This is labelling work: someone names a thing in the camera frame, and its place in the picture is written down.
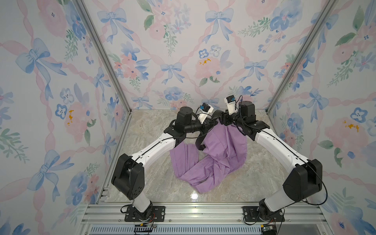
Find purple trousers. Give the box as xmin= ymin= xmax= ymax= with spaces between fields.
xmin=169 ymin=124 xmax=247 ymax=193

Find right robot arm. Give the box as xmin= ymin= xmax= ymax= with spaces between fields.
xmin=219 ymin=96 xmax=325 ymax=221

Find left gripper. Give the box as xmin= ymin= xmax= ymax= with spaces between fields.
xmin=184 ymin=118 xmax=217 ymax=137

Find aluminium corner post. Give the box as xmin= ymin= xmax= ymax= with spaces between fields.
xmin=71 ymin=0 xmax=132 ymax=114
xmin=265 ymin=0 xmax=338 ymax=115

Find left aluminium corner post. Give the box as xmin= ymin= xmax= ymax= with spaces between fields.
xmin=71 ymin=0 xmax=132 ymax=114

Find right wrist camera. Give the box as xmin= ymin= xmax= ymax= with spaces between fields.
xmin=224 ymin=95 xmax=238 ymax=115

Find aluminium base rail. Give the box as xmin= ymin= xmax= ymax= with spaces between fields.
xmin=77 ymin=202 xmax=333 ymax=235

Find right aluminium corner post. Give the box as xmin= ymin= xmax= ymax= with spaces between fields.
xmin=265 ymin=0 xmax=338 ymax=115

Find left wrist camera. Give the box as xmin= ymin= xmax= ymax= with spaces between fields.
xmin=196 ymin=103 xmax=214 ymax=124

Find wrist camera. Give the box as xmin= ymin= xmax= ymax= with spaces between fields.
xmin=224 ymin=95 xmax=238 ymax=115
xmin=196 ymin=103 xmax=214 ymax=124

